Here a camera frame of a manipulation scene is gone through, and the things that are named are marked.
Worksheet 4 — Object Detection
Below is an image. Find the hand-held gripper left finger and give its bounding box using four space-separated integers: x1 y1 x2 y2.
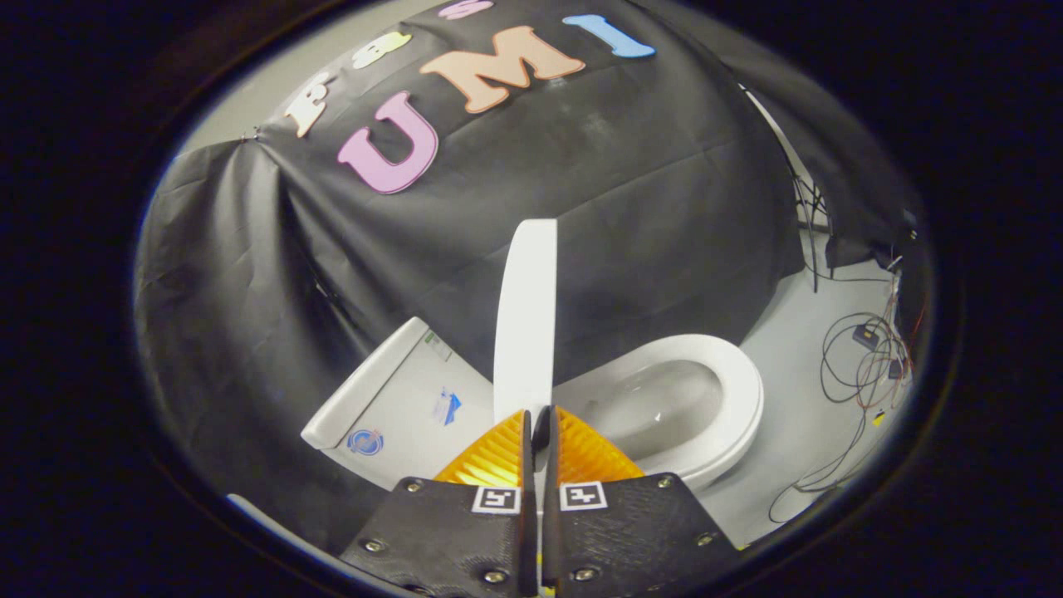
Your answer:
339 407 539 598

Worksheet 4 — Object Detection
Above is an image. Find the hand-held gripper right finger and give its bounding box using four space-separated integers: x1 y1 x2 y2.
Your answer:
541 404 742 598

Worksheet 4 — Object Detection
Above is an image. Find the tangle of black cables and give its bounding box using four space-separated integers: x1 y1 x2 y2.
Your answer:
767 274 916 526

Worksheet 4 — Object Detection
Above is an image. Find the white tank cover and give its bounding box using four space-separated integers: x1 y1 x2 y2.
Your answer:
301 317 431 450

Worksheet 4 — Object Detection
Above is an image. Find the white toilet lid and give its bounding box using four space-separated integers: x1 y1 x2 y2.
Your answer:
492 218 559 466

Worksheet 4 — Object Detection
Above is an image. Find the white toilet bowl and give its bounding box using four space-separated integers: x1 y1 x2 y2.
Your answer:
581 360 725 478

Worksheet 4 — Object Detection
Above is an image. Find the black backdrop cloth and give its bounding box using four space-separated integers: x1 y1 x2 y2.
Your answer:
133 0 933 557

